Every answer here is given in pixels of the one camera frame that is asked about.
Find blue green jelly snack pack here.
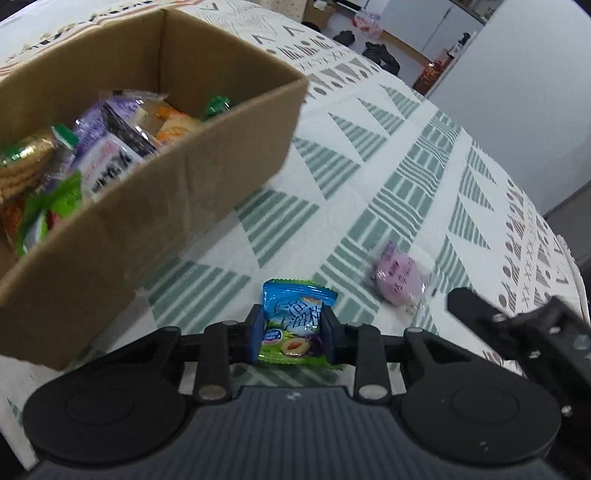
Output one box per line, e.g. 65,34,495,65
259,279,339,367

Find bright green snack pack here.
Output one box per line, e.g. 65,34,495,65
15,173,82,257

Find purple round pastry pack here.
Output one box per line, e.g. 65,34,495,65
370,241,432,307

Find patterned white green bedspread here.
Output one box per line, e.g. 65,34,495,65
1,1,590,479

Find brown cardboard box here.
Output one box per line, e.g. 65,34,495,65
1,9,308,370

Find white black-lettered snack pack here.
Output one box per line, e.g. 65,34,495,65
72,132,157,202

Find orange cracker pack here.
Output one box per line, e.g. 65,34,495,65
156,104,202,146

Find dark green candy pack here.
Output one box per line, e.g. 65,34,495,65
204,95,232,120

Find purple wafer pack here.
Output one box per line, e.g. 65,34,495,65
45,89,168,186

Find clear green-edged biscuit pack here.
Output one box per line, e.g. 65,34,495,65
1,124,79,205

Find red oil bottle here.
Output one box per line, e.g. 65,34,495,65
413,49,453,96

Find black slippers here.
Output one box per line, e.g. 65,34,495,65
332,30,401,76

